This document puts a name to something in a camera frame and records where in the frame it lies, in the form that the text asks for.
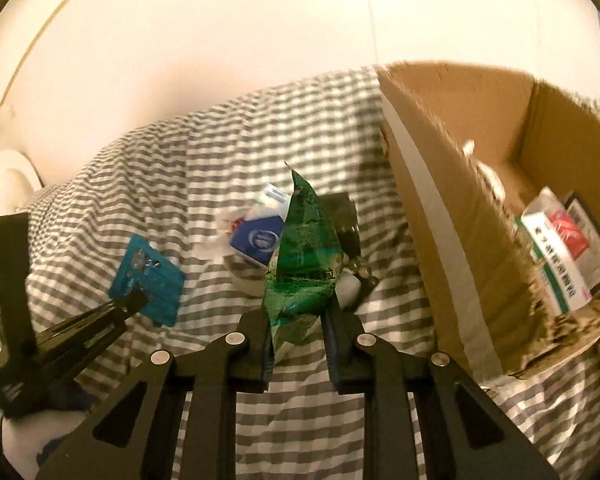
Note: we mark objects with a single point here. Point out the black edged white sachet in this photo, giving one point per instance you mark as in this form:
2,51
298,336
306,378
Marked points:
597,255

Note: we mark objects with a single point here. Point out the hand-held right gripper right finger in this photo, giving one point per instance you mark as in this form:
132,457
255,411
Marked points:
331,355

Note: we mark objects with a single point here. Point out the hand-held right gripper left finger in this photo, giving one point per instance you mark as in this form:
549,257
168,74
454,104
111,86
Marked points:
266,370

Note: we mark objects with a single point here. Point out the green snack packet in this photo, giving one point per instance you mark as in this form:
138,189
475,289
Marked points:
305,240

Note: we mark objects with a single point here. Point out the small blue white box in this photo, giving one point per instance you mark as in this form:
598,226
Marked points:
257,240

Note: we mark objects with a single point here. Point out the cardboard box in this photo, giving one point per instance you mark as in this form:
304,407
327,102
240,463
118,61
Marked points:
430,185

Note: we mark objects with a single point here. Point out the white tissue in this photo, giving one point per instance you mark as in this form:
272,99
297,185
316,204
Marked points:
490,175

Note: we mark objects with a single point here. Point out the small white bottle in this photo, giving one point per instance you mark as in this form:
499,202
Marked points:
349,287

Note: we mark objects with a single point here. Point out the grey white checked bedsheet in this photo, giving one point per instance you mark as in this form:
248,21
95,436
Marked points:
180,170

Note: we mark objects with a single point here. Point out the foil blister pill pack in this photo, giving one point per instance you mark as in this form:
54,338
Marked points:
160,280

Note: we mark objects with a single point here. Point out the small black case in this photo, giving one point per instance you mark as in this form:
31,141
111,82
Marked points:
342,215

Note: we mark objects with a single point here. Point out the green white medicine box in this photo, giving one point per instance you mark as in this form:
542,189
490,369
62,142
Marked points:
555,265

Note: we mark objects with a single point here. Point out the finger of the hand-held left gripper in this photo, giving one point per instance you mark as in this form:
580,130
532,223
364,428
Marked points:
90,342
105,310

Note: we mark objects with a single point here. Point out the red white packet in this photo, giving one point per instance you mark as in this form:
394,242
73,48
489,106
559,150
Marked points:
570,232

